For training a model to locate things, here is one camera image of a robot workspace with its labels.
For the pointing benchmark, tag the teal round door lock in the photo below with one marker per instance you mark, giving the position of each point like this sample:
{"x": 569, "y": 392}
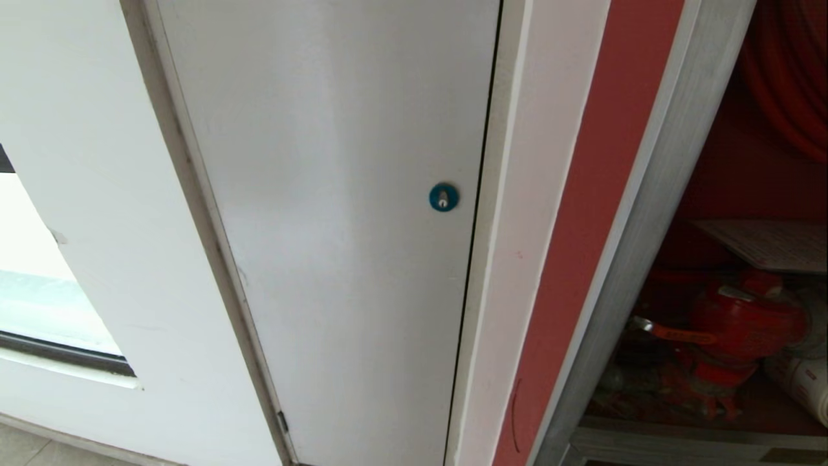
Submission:
{"x": 444, "y": 197}

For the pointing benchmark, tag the white metal door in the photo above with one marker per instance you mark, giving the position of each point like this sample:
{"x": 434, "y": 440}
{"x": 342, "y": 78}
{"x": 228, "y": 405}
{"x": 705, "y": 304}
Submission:
{"x": 323, "y": 226}

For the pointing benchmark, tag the red cabinet door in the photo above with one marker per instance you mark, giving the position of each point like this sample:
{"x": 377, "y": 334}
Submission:
{"x": 582, "y": 226}

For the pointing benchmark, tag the black door hinge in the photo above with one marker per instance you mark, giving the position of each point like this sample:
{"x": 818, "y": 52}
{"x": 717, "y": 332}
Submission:
{"x": 283, "y": 422}

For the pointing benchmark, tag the red fire hydrant valve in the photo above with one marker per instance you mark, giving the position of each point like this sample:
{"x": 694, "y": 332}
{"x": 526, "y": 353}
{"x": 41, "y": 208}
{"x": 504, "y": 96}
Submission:
{"x": 731, "y": 330}

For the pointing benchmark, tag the white inspection card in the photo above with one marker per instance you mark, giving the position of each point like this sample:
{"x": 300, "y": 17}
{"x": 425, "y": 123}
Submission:
{"x": 766, "y": 244}

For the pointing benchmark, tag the window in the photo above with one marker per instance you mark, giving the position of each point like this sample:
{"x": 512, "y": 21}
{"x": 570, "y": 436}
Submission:
{"x": 45, "y": 291}

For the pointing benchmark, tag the silver metal cabinet frame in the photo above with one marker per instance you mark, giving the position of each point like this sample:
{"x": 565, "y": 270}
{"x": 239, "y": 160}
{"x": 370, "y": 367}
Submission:
{"x": 647, "y": 226}

